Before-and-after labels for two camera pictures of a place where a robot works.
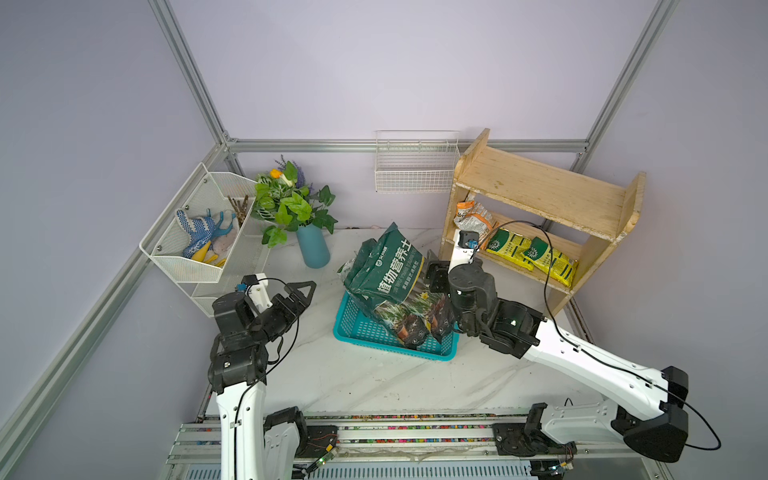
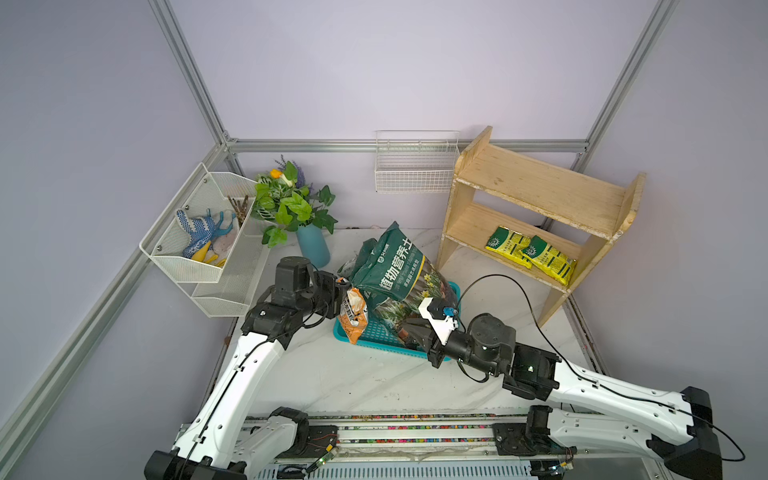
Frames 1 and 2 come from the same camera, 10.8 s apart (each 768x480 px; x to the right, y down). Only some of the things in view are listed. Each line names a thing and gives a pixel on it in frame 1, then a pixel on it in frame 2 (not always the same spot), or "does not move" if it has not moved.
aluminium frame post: [663, 12] does not move
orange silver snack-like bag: [470, 216] -> [354, 314]
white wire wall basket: [409, 161] does not move
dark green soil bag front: [384, 282] -> [363, 253]
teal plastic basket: [353, 324] does not move
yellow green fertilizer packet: [509, 245] does not move
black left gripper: [291, 288] -> [338, 288]
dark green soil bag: [441, 317] -> [393, 271]
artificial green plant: [283, 197] does not move
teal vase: [313, 246] does not move
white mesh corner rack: [209, 240] does not move
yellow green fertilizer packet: [564, 268] does not move
